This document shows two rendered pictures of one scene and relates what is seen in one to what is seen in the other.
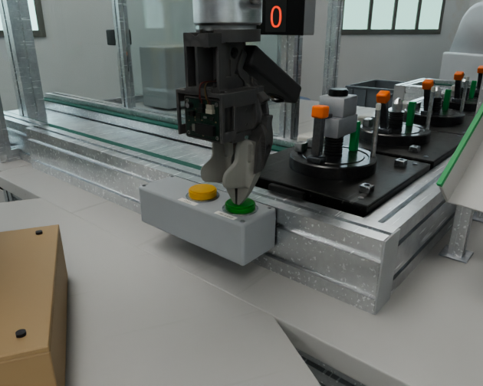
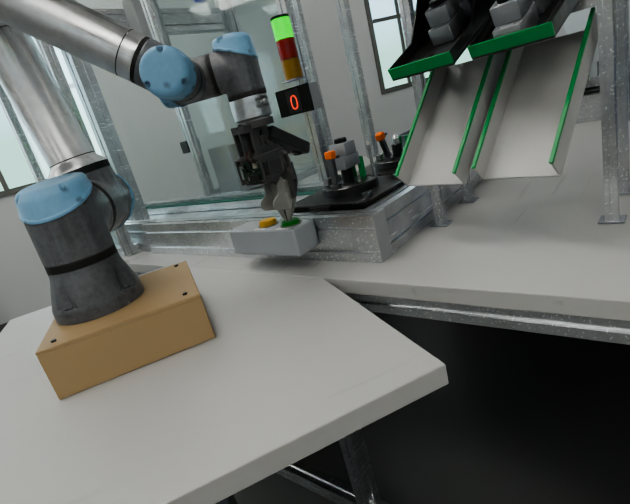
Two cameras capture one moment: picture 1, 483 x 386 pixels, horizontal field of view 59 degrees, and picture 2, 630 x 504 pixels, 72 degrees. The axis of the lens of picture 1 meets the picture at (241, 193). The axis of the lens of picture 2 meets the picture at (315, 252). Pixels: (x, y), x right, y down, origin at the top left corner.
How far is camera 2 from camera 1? 39 cm
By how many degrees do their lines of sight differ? 4
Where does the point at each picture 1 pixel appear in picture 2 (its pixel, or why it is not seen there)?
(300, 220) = (328, 220)
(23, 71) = not seen: hidden behind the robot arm
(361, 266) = (366, 236)
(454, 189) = (409, 177)
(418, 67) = not seen: hidden behind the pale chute
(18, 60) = not seen: hidden behind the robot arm
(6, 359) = (181, 302)
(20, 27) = (117, 157)
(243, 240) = (295, 239)
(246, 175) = (287, 201)
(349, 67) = (401, 120)
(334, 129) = (342, 164)
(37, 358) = (196, 301)
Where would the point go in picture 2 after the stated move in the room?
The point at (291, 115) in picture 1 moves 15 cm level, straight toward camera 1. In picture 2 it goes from (324, 166) to (321, 175)
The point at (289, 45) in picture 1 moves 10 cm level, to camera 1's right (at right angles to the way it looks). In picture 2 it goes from (309, 118) to (344, 109)
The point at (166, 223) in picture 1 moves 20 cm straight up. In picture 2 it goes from (250, 248) to (223, 161)
